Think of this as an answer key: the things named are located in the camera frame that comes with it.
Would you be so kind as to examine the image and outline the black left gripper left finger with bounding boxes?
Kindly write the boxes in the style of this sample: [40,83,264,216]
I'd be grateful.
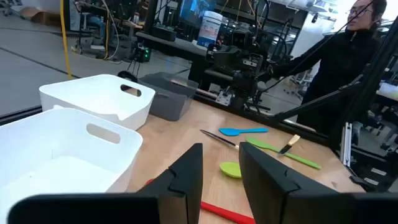
[136,142,204,224]

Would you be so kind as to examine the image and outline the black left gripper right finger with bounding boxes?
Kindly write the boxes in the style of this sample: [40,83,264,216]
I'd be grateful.
[238,142,340,224]

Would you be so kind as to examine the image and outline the blue silicone spatula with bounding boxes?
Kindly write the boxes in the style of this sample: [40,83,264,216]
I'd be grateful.
[218,127,269,137]

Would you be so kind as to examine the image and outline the white wipes canister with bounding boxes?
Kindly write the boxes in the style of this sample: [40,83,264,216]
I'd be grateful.
[197,11,224,49]

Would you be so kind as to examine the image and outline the lime green silicone spoon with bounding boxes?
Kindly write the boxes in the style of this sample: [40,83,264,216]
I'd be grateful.
[219,161,243,179]

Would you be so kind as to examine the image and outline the red silicone spatula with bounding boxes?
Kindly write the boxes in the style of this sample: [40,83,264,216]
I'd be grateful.
[144,178,256,224]

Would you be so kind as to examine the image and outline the green silicone spatula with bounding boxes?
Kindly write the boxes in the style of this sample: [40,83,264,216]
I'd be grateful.
[245,137,322,170]

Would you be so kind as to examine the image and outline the dark grey desk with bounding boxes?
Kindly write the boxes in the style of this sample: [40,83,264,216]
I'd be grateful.
[136,30,218,91]

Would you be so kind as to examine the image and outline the black computer monitor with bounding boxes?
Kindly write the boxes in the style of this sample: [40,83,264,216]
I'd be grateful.
[178,0,215,27]

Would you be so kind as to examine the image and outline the grey translucent plastic bin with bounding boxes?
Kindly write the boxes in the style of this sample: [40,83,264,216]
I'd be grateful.
[138,72,200,122]

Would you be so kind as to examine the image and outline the black box green lights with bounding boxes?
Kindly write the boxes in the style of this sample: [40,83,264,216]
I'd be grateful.
[132,45,152,63]

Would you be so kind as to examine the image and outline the silver aluminium bar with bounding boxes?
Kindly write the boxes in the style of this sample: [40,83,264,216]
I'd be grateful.
[340,121,354,168]

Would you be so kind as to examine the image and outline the person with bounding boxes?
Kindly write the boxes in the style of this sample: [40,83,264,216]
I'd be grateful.
[267,0,389,134]

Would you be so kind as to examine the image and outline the white plastic bin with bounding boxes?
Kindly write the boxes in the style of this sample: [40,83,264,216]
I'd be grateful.
[0,107,144,215]
[39,73,156,131]

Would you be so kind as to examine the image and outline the cardboard box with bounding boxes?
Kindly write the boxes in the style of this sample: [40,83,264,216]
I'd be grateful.
[20,6,47,24]

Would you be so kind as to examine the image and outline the white mounting bracket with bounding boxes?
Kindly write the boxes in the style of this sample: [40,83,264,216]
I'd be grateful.
[215,91,233,106]

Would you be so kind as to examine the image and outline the yellow cable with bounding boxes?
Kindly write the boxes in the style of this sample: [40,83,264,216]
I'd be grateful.
[101,0,121,62]
[59,0,73,80]

